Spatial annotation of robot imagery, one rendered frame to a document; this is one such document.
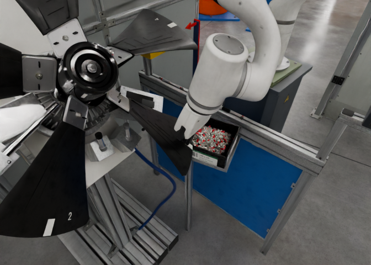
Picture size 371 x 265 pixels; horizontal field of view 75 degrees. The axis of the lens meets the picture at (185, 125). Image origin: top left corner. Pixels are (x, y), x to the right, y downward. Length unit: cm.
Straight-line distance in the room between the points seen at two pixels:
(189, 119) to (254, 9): 26
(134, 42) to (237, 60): 35
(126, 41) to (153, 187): 124
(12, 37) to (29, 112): 26
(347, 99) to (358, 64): 31
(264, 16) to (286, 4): 57
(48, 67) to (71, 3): 16
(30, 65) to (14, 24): 31
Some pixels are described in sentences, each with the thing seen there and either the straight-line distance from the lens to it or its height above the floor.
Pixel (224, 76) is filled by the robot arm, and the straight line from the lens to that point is 46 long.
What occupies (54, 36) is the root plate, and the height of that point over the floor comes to 126.
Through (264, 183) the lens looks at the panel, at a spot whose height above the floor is 58.
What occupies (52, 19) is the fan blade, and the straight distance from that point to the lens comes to 68.
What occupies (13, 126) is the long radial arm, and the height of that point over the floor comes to 110.
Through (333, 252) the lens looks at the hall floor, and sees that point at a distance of 179.
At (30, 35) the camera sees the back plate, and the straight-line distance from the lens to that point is 89.
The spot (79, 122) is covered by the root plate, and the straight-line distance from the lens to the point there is 62.
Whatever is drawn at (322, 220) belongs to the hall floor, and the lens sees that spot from 186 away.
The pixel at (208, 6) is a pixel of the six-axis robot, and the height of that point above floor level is 18.
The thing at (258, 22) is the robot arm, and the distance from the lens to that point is 50.
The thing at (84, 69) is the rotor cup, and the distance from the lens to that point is 58.
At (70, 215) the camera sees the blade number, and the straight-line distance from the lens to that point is 62.
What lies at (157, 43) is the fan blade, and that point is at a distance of 72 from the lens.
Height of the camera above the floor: 149
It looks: 43 degrees down
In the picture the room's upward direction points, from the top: straight up
